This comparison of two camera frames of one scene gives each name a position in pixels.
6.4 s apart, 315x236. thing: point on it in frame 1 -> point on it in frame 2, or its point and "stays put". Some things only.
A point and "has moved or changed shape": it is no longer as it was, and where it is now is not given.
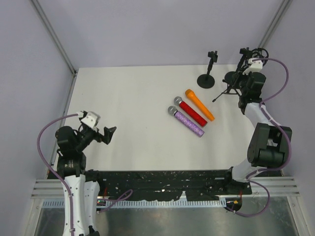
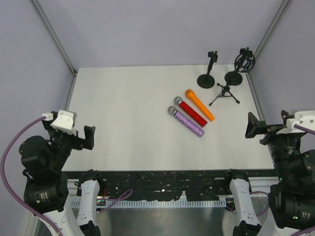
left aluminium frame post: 44,17 stays put
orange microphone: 190,94 stays put
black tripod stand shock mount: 258,53 has moved or changed shape
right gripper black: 240,75 -> 255,125
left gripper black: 108,133 -> 79,141
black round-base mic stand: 206,81 stays put
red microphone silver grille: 178,101 stays put
